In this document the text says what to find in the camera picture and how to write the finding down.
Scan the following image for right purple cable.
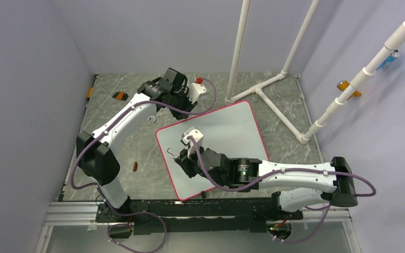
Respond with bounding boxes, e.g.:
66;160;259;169
187;136;377;193

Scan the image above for silver open-end wrench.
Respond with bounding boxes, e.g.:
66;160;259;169
147;115;157;123

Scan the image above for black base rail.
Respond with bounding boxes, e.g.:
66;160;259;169
44;197;350;235

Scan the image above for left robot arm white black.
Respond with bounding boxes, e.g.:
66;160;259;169
70;68;200;222

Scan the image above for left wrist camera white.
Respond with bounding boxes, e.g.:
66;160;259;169
187;77;209;104

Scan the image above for orange clamp on wall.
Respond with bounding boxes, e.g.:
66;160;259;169
336;80;362;100

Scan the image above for red framed whiteboard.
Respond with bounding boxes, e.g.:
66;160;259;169
156;100;269;201

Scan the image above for white PVC pipe frame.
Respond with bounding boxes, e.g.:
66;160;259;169
224;1;321;144

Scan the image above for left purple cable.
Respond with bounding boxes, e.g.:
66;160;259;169
70;77;217;213

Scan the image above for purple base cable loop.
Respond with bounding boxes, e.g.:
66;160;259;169
107;210;168;253

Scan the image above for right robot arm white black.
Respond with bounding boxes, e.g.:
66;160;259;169
174;148;358;219

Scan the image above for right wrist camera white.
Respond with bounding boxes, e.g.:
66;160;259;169
181;126;204;158

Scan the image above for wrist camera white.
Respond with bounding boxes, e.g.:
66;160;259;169
181;126;204;158
187;77;209;104

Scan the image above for white PVC pipe right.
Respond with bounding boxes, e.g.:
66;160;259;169
298;21;405;144

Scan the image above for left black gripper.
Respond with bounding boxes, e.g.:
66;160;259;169
169;87;198;121

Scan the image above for orange black small object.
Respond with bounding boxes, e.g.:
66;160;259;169
112;91;129;101

